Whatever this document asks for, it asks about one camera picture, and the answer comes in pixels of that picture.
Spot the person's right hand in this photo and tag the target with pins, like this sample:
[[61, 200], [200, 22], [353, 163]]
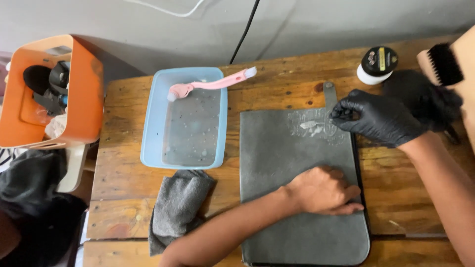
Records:
[[378, 118]]

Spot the person's left hand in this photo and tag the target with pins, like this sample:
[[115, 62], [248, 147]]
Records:
[[319, 191]]

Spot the grey leather bag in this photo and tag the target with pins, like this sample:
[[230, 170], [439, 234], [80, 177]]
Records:
[[302, 185]]

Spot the fluffy black polishing brush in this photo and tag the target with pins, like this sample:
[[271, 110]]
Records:
[[423, 100]]

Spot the white jar with black lid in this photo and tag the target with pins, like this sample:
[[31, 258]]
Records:
[[377, 65]]

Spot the wooden black-bristle brush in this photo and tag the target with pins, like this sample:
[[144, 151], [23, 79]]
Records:
[[441, 65]]

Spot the grey microfibre cloth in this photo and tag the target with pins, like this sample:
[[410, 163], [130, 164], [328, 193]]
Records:
[[178, 211]]

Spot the light blue plastic tub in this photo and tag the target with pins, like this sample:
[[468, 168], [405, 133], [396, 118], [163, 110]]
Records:
[[185, 117]]

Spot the pink cleaning brush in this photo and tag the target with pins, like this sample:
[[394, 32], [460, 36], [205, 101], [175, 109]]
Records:
[[207, 86]]

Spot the white stool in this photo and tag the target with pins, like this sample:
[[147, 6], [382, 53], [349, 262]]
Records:
[[72, 167]]

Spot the orange storage caddy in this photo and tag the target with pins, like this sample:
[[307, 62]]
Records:
[[52, 92]]

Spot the black cloth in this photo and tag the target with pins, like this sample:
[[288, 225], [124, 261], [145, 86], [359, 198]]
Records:
[[33, 200]]

